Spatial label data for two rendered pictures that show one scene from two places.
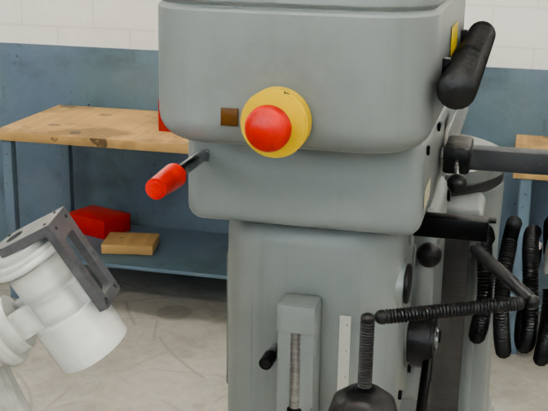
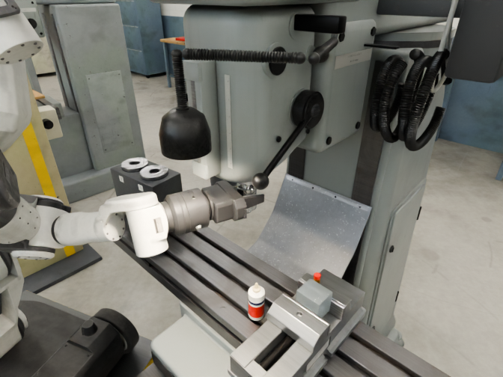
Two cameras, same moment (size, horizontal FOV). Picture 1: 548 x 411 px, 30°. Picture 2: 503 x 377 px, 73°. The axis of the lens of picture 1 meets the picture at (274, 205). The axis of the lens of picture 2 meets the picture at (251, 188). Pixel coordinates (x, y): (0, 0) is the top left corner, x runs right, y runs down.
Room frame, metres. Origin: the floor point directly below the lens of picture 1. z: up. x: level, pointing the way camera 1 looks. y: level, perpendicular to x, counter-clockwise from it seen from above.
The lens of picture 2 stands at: (0.52, -0.39, 1.65)
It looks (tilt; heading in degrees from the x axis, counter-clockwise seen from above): 30 degrees down; 29
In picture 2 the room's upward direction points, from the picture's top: straight up
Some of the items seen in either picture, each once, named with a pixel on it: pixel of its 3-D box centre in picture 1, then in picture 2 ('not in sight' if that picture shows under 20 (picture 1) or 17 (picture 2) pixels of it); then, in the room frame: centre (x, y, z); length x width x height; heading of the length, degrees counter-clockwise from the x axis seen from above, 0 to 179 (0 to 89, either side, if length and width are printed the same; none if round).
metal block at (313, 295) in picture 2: not in sight; (313, 300); (1.05, -0.25, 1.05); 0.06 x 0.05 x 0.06; 76
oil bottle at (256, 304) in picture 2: not in sight; (256, 299); (1.03, -0.12, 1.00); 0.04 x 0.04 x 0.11
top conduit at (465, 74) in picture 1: (468, 56); not in sight; (1.10, -0.20, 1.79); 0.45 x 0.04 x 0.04; 166
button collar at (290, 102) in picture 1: (276, 121); not in sight; (0.87, 0.00, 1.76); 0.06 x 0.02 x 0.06; 76
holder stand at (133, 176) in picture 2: not in sight; (148, 192); (1.23, 0.42, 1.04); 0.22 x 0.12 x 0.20; 83
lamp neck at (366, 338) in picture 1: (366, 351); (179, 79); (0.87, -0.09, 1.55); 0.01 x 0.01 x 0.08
